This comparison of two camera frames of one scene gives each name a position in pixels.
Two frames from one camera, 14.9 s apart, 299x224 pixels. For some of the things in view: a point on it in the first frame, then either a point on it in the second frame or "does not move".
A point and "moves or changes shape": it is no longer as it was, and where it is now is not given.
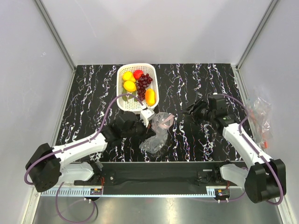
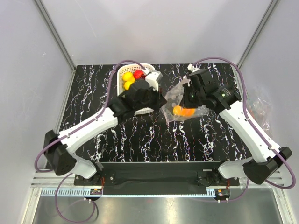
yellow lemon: (129, 86) does not move
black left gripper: (147, 132) to (160, 99)
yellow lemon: (128, 76) does not move
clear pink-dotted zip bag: (161, 122) to (173, 98)
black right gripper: (199, 104) to (185, 103)
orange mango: (150, 97) moves or changes shape
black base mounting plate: (157, 178) does not move
